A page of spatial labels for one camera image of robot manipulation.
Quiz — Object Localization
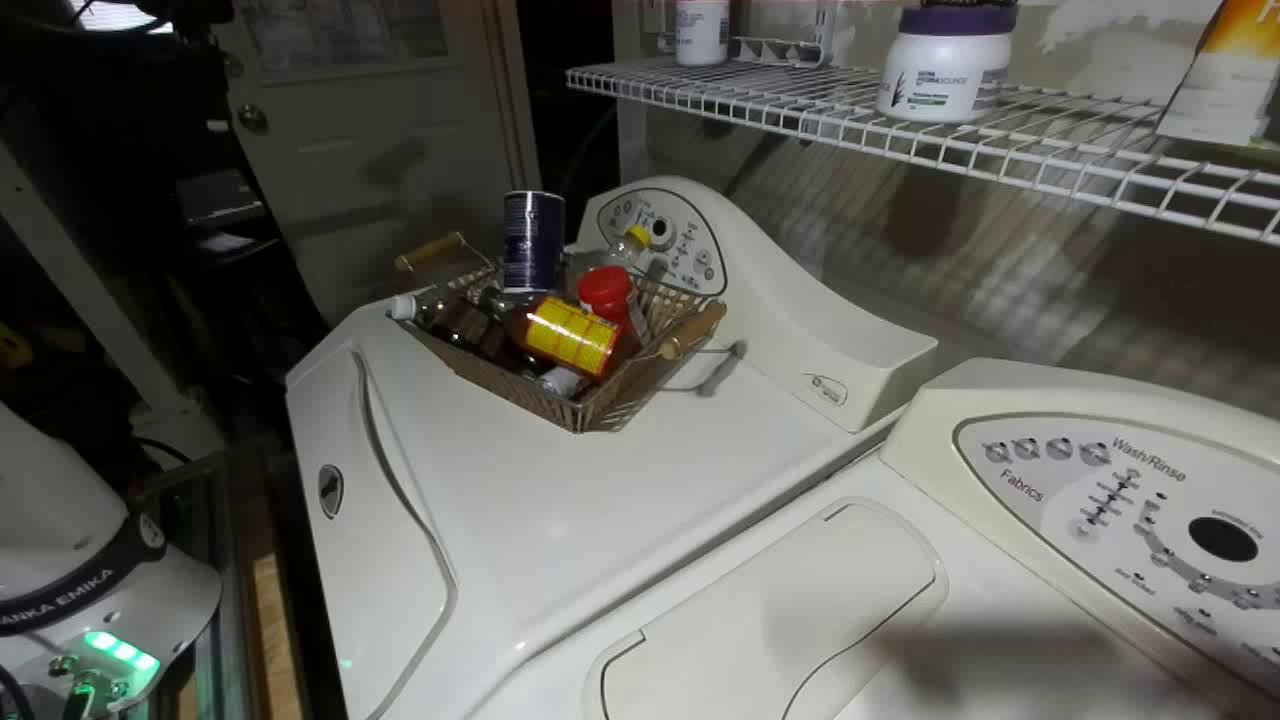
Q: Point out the woven wire basket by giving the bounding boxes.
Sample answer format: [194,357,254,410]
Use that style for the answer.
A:
[391,233,725,431]

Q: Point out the orange white box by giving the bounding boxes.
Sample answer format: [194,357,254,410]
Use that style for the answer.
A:
[1154,0,1280,150]

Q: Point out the small dark brown bottles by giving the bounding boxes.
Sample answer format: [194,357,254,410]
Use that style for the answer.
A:
[421,290,521,364]

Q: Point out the red bottle cap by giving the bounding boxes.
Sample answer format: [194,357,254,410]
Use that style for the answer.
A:
[577,265,632,323]

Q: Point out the white wire shelf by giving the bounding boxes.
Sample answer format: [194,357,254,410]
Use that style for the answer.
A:
[565,61,1280,250]

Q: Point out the yellow cylindrical container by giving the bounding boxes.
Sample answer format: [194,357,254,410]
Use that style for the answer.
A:
[521,297,619,377]

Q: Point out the white right dryer machine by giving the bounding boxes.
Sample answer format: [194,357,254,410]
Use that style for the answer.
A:
[477,360,1280,720]

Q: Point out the white bottle on shelf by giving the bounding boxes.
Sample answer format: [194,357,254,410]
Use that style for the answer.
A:
[673,0,733,68]

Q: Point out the black cylindrical canister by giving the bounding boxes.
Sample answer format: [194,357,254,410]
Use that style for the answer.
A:
[498,189,565,292]

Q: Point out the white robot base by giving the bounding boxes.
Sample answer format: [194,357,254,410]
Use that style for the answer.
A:
[0,406,220,720]

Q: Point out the white left washing machine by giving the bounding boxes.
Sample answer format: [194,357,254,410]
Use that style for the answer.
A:
[288,176,939,720]

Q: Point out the white jar purple lid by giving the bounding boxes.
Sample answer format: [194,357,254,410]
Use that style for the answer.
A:
[876,0,1014,123]

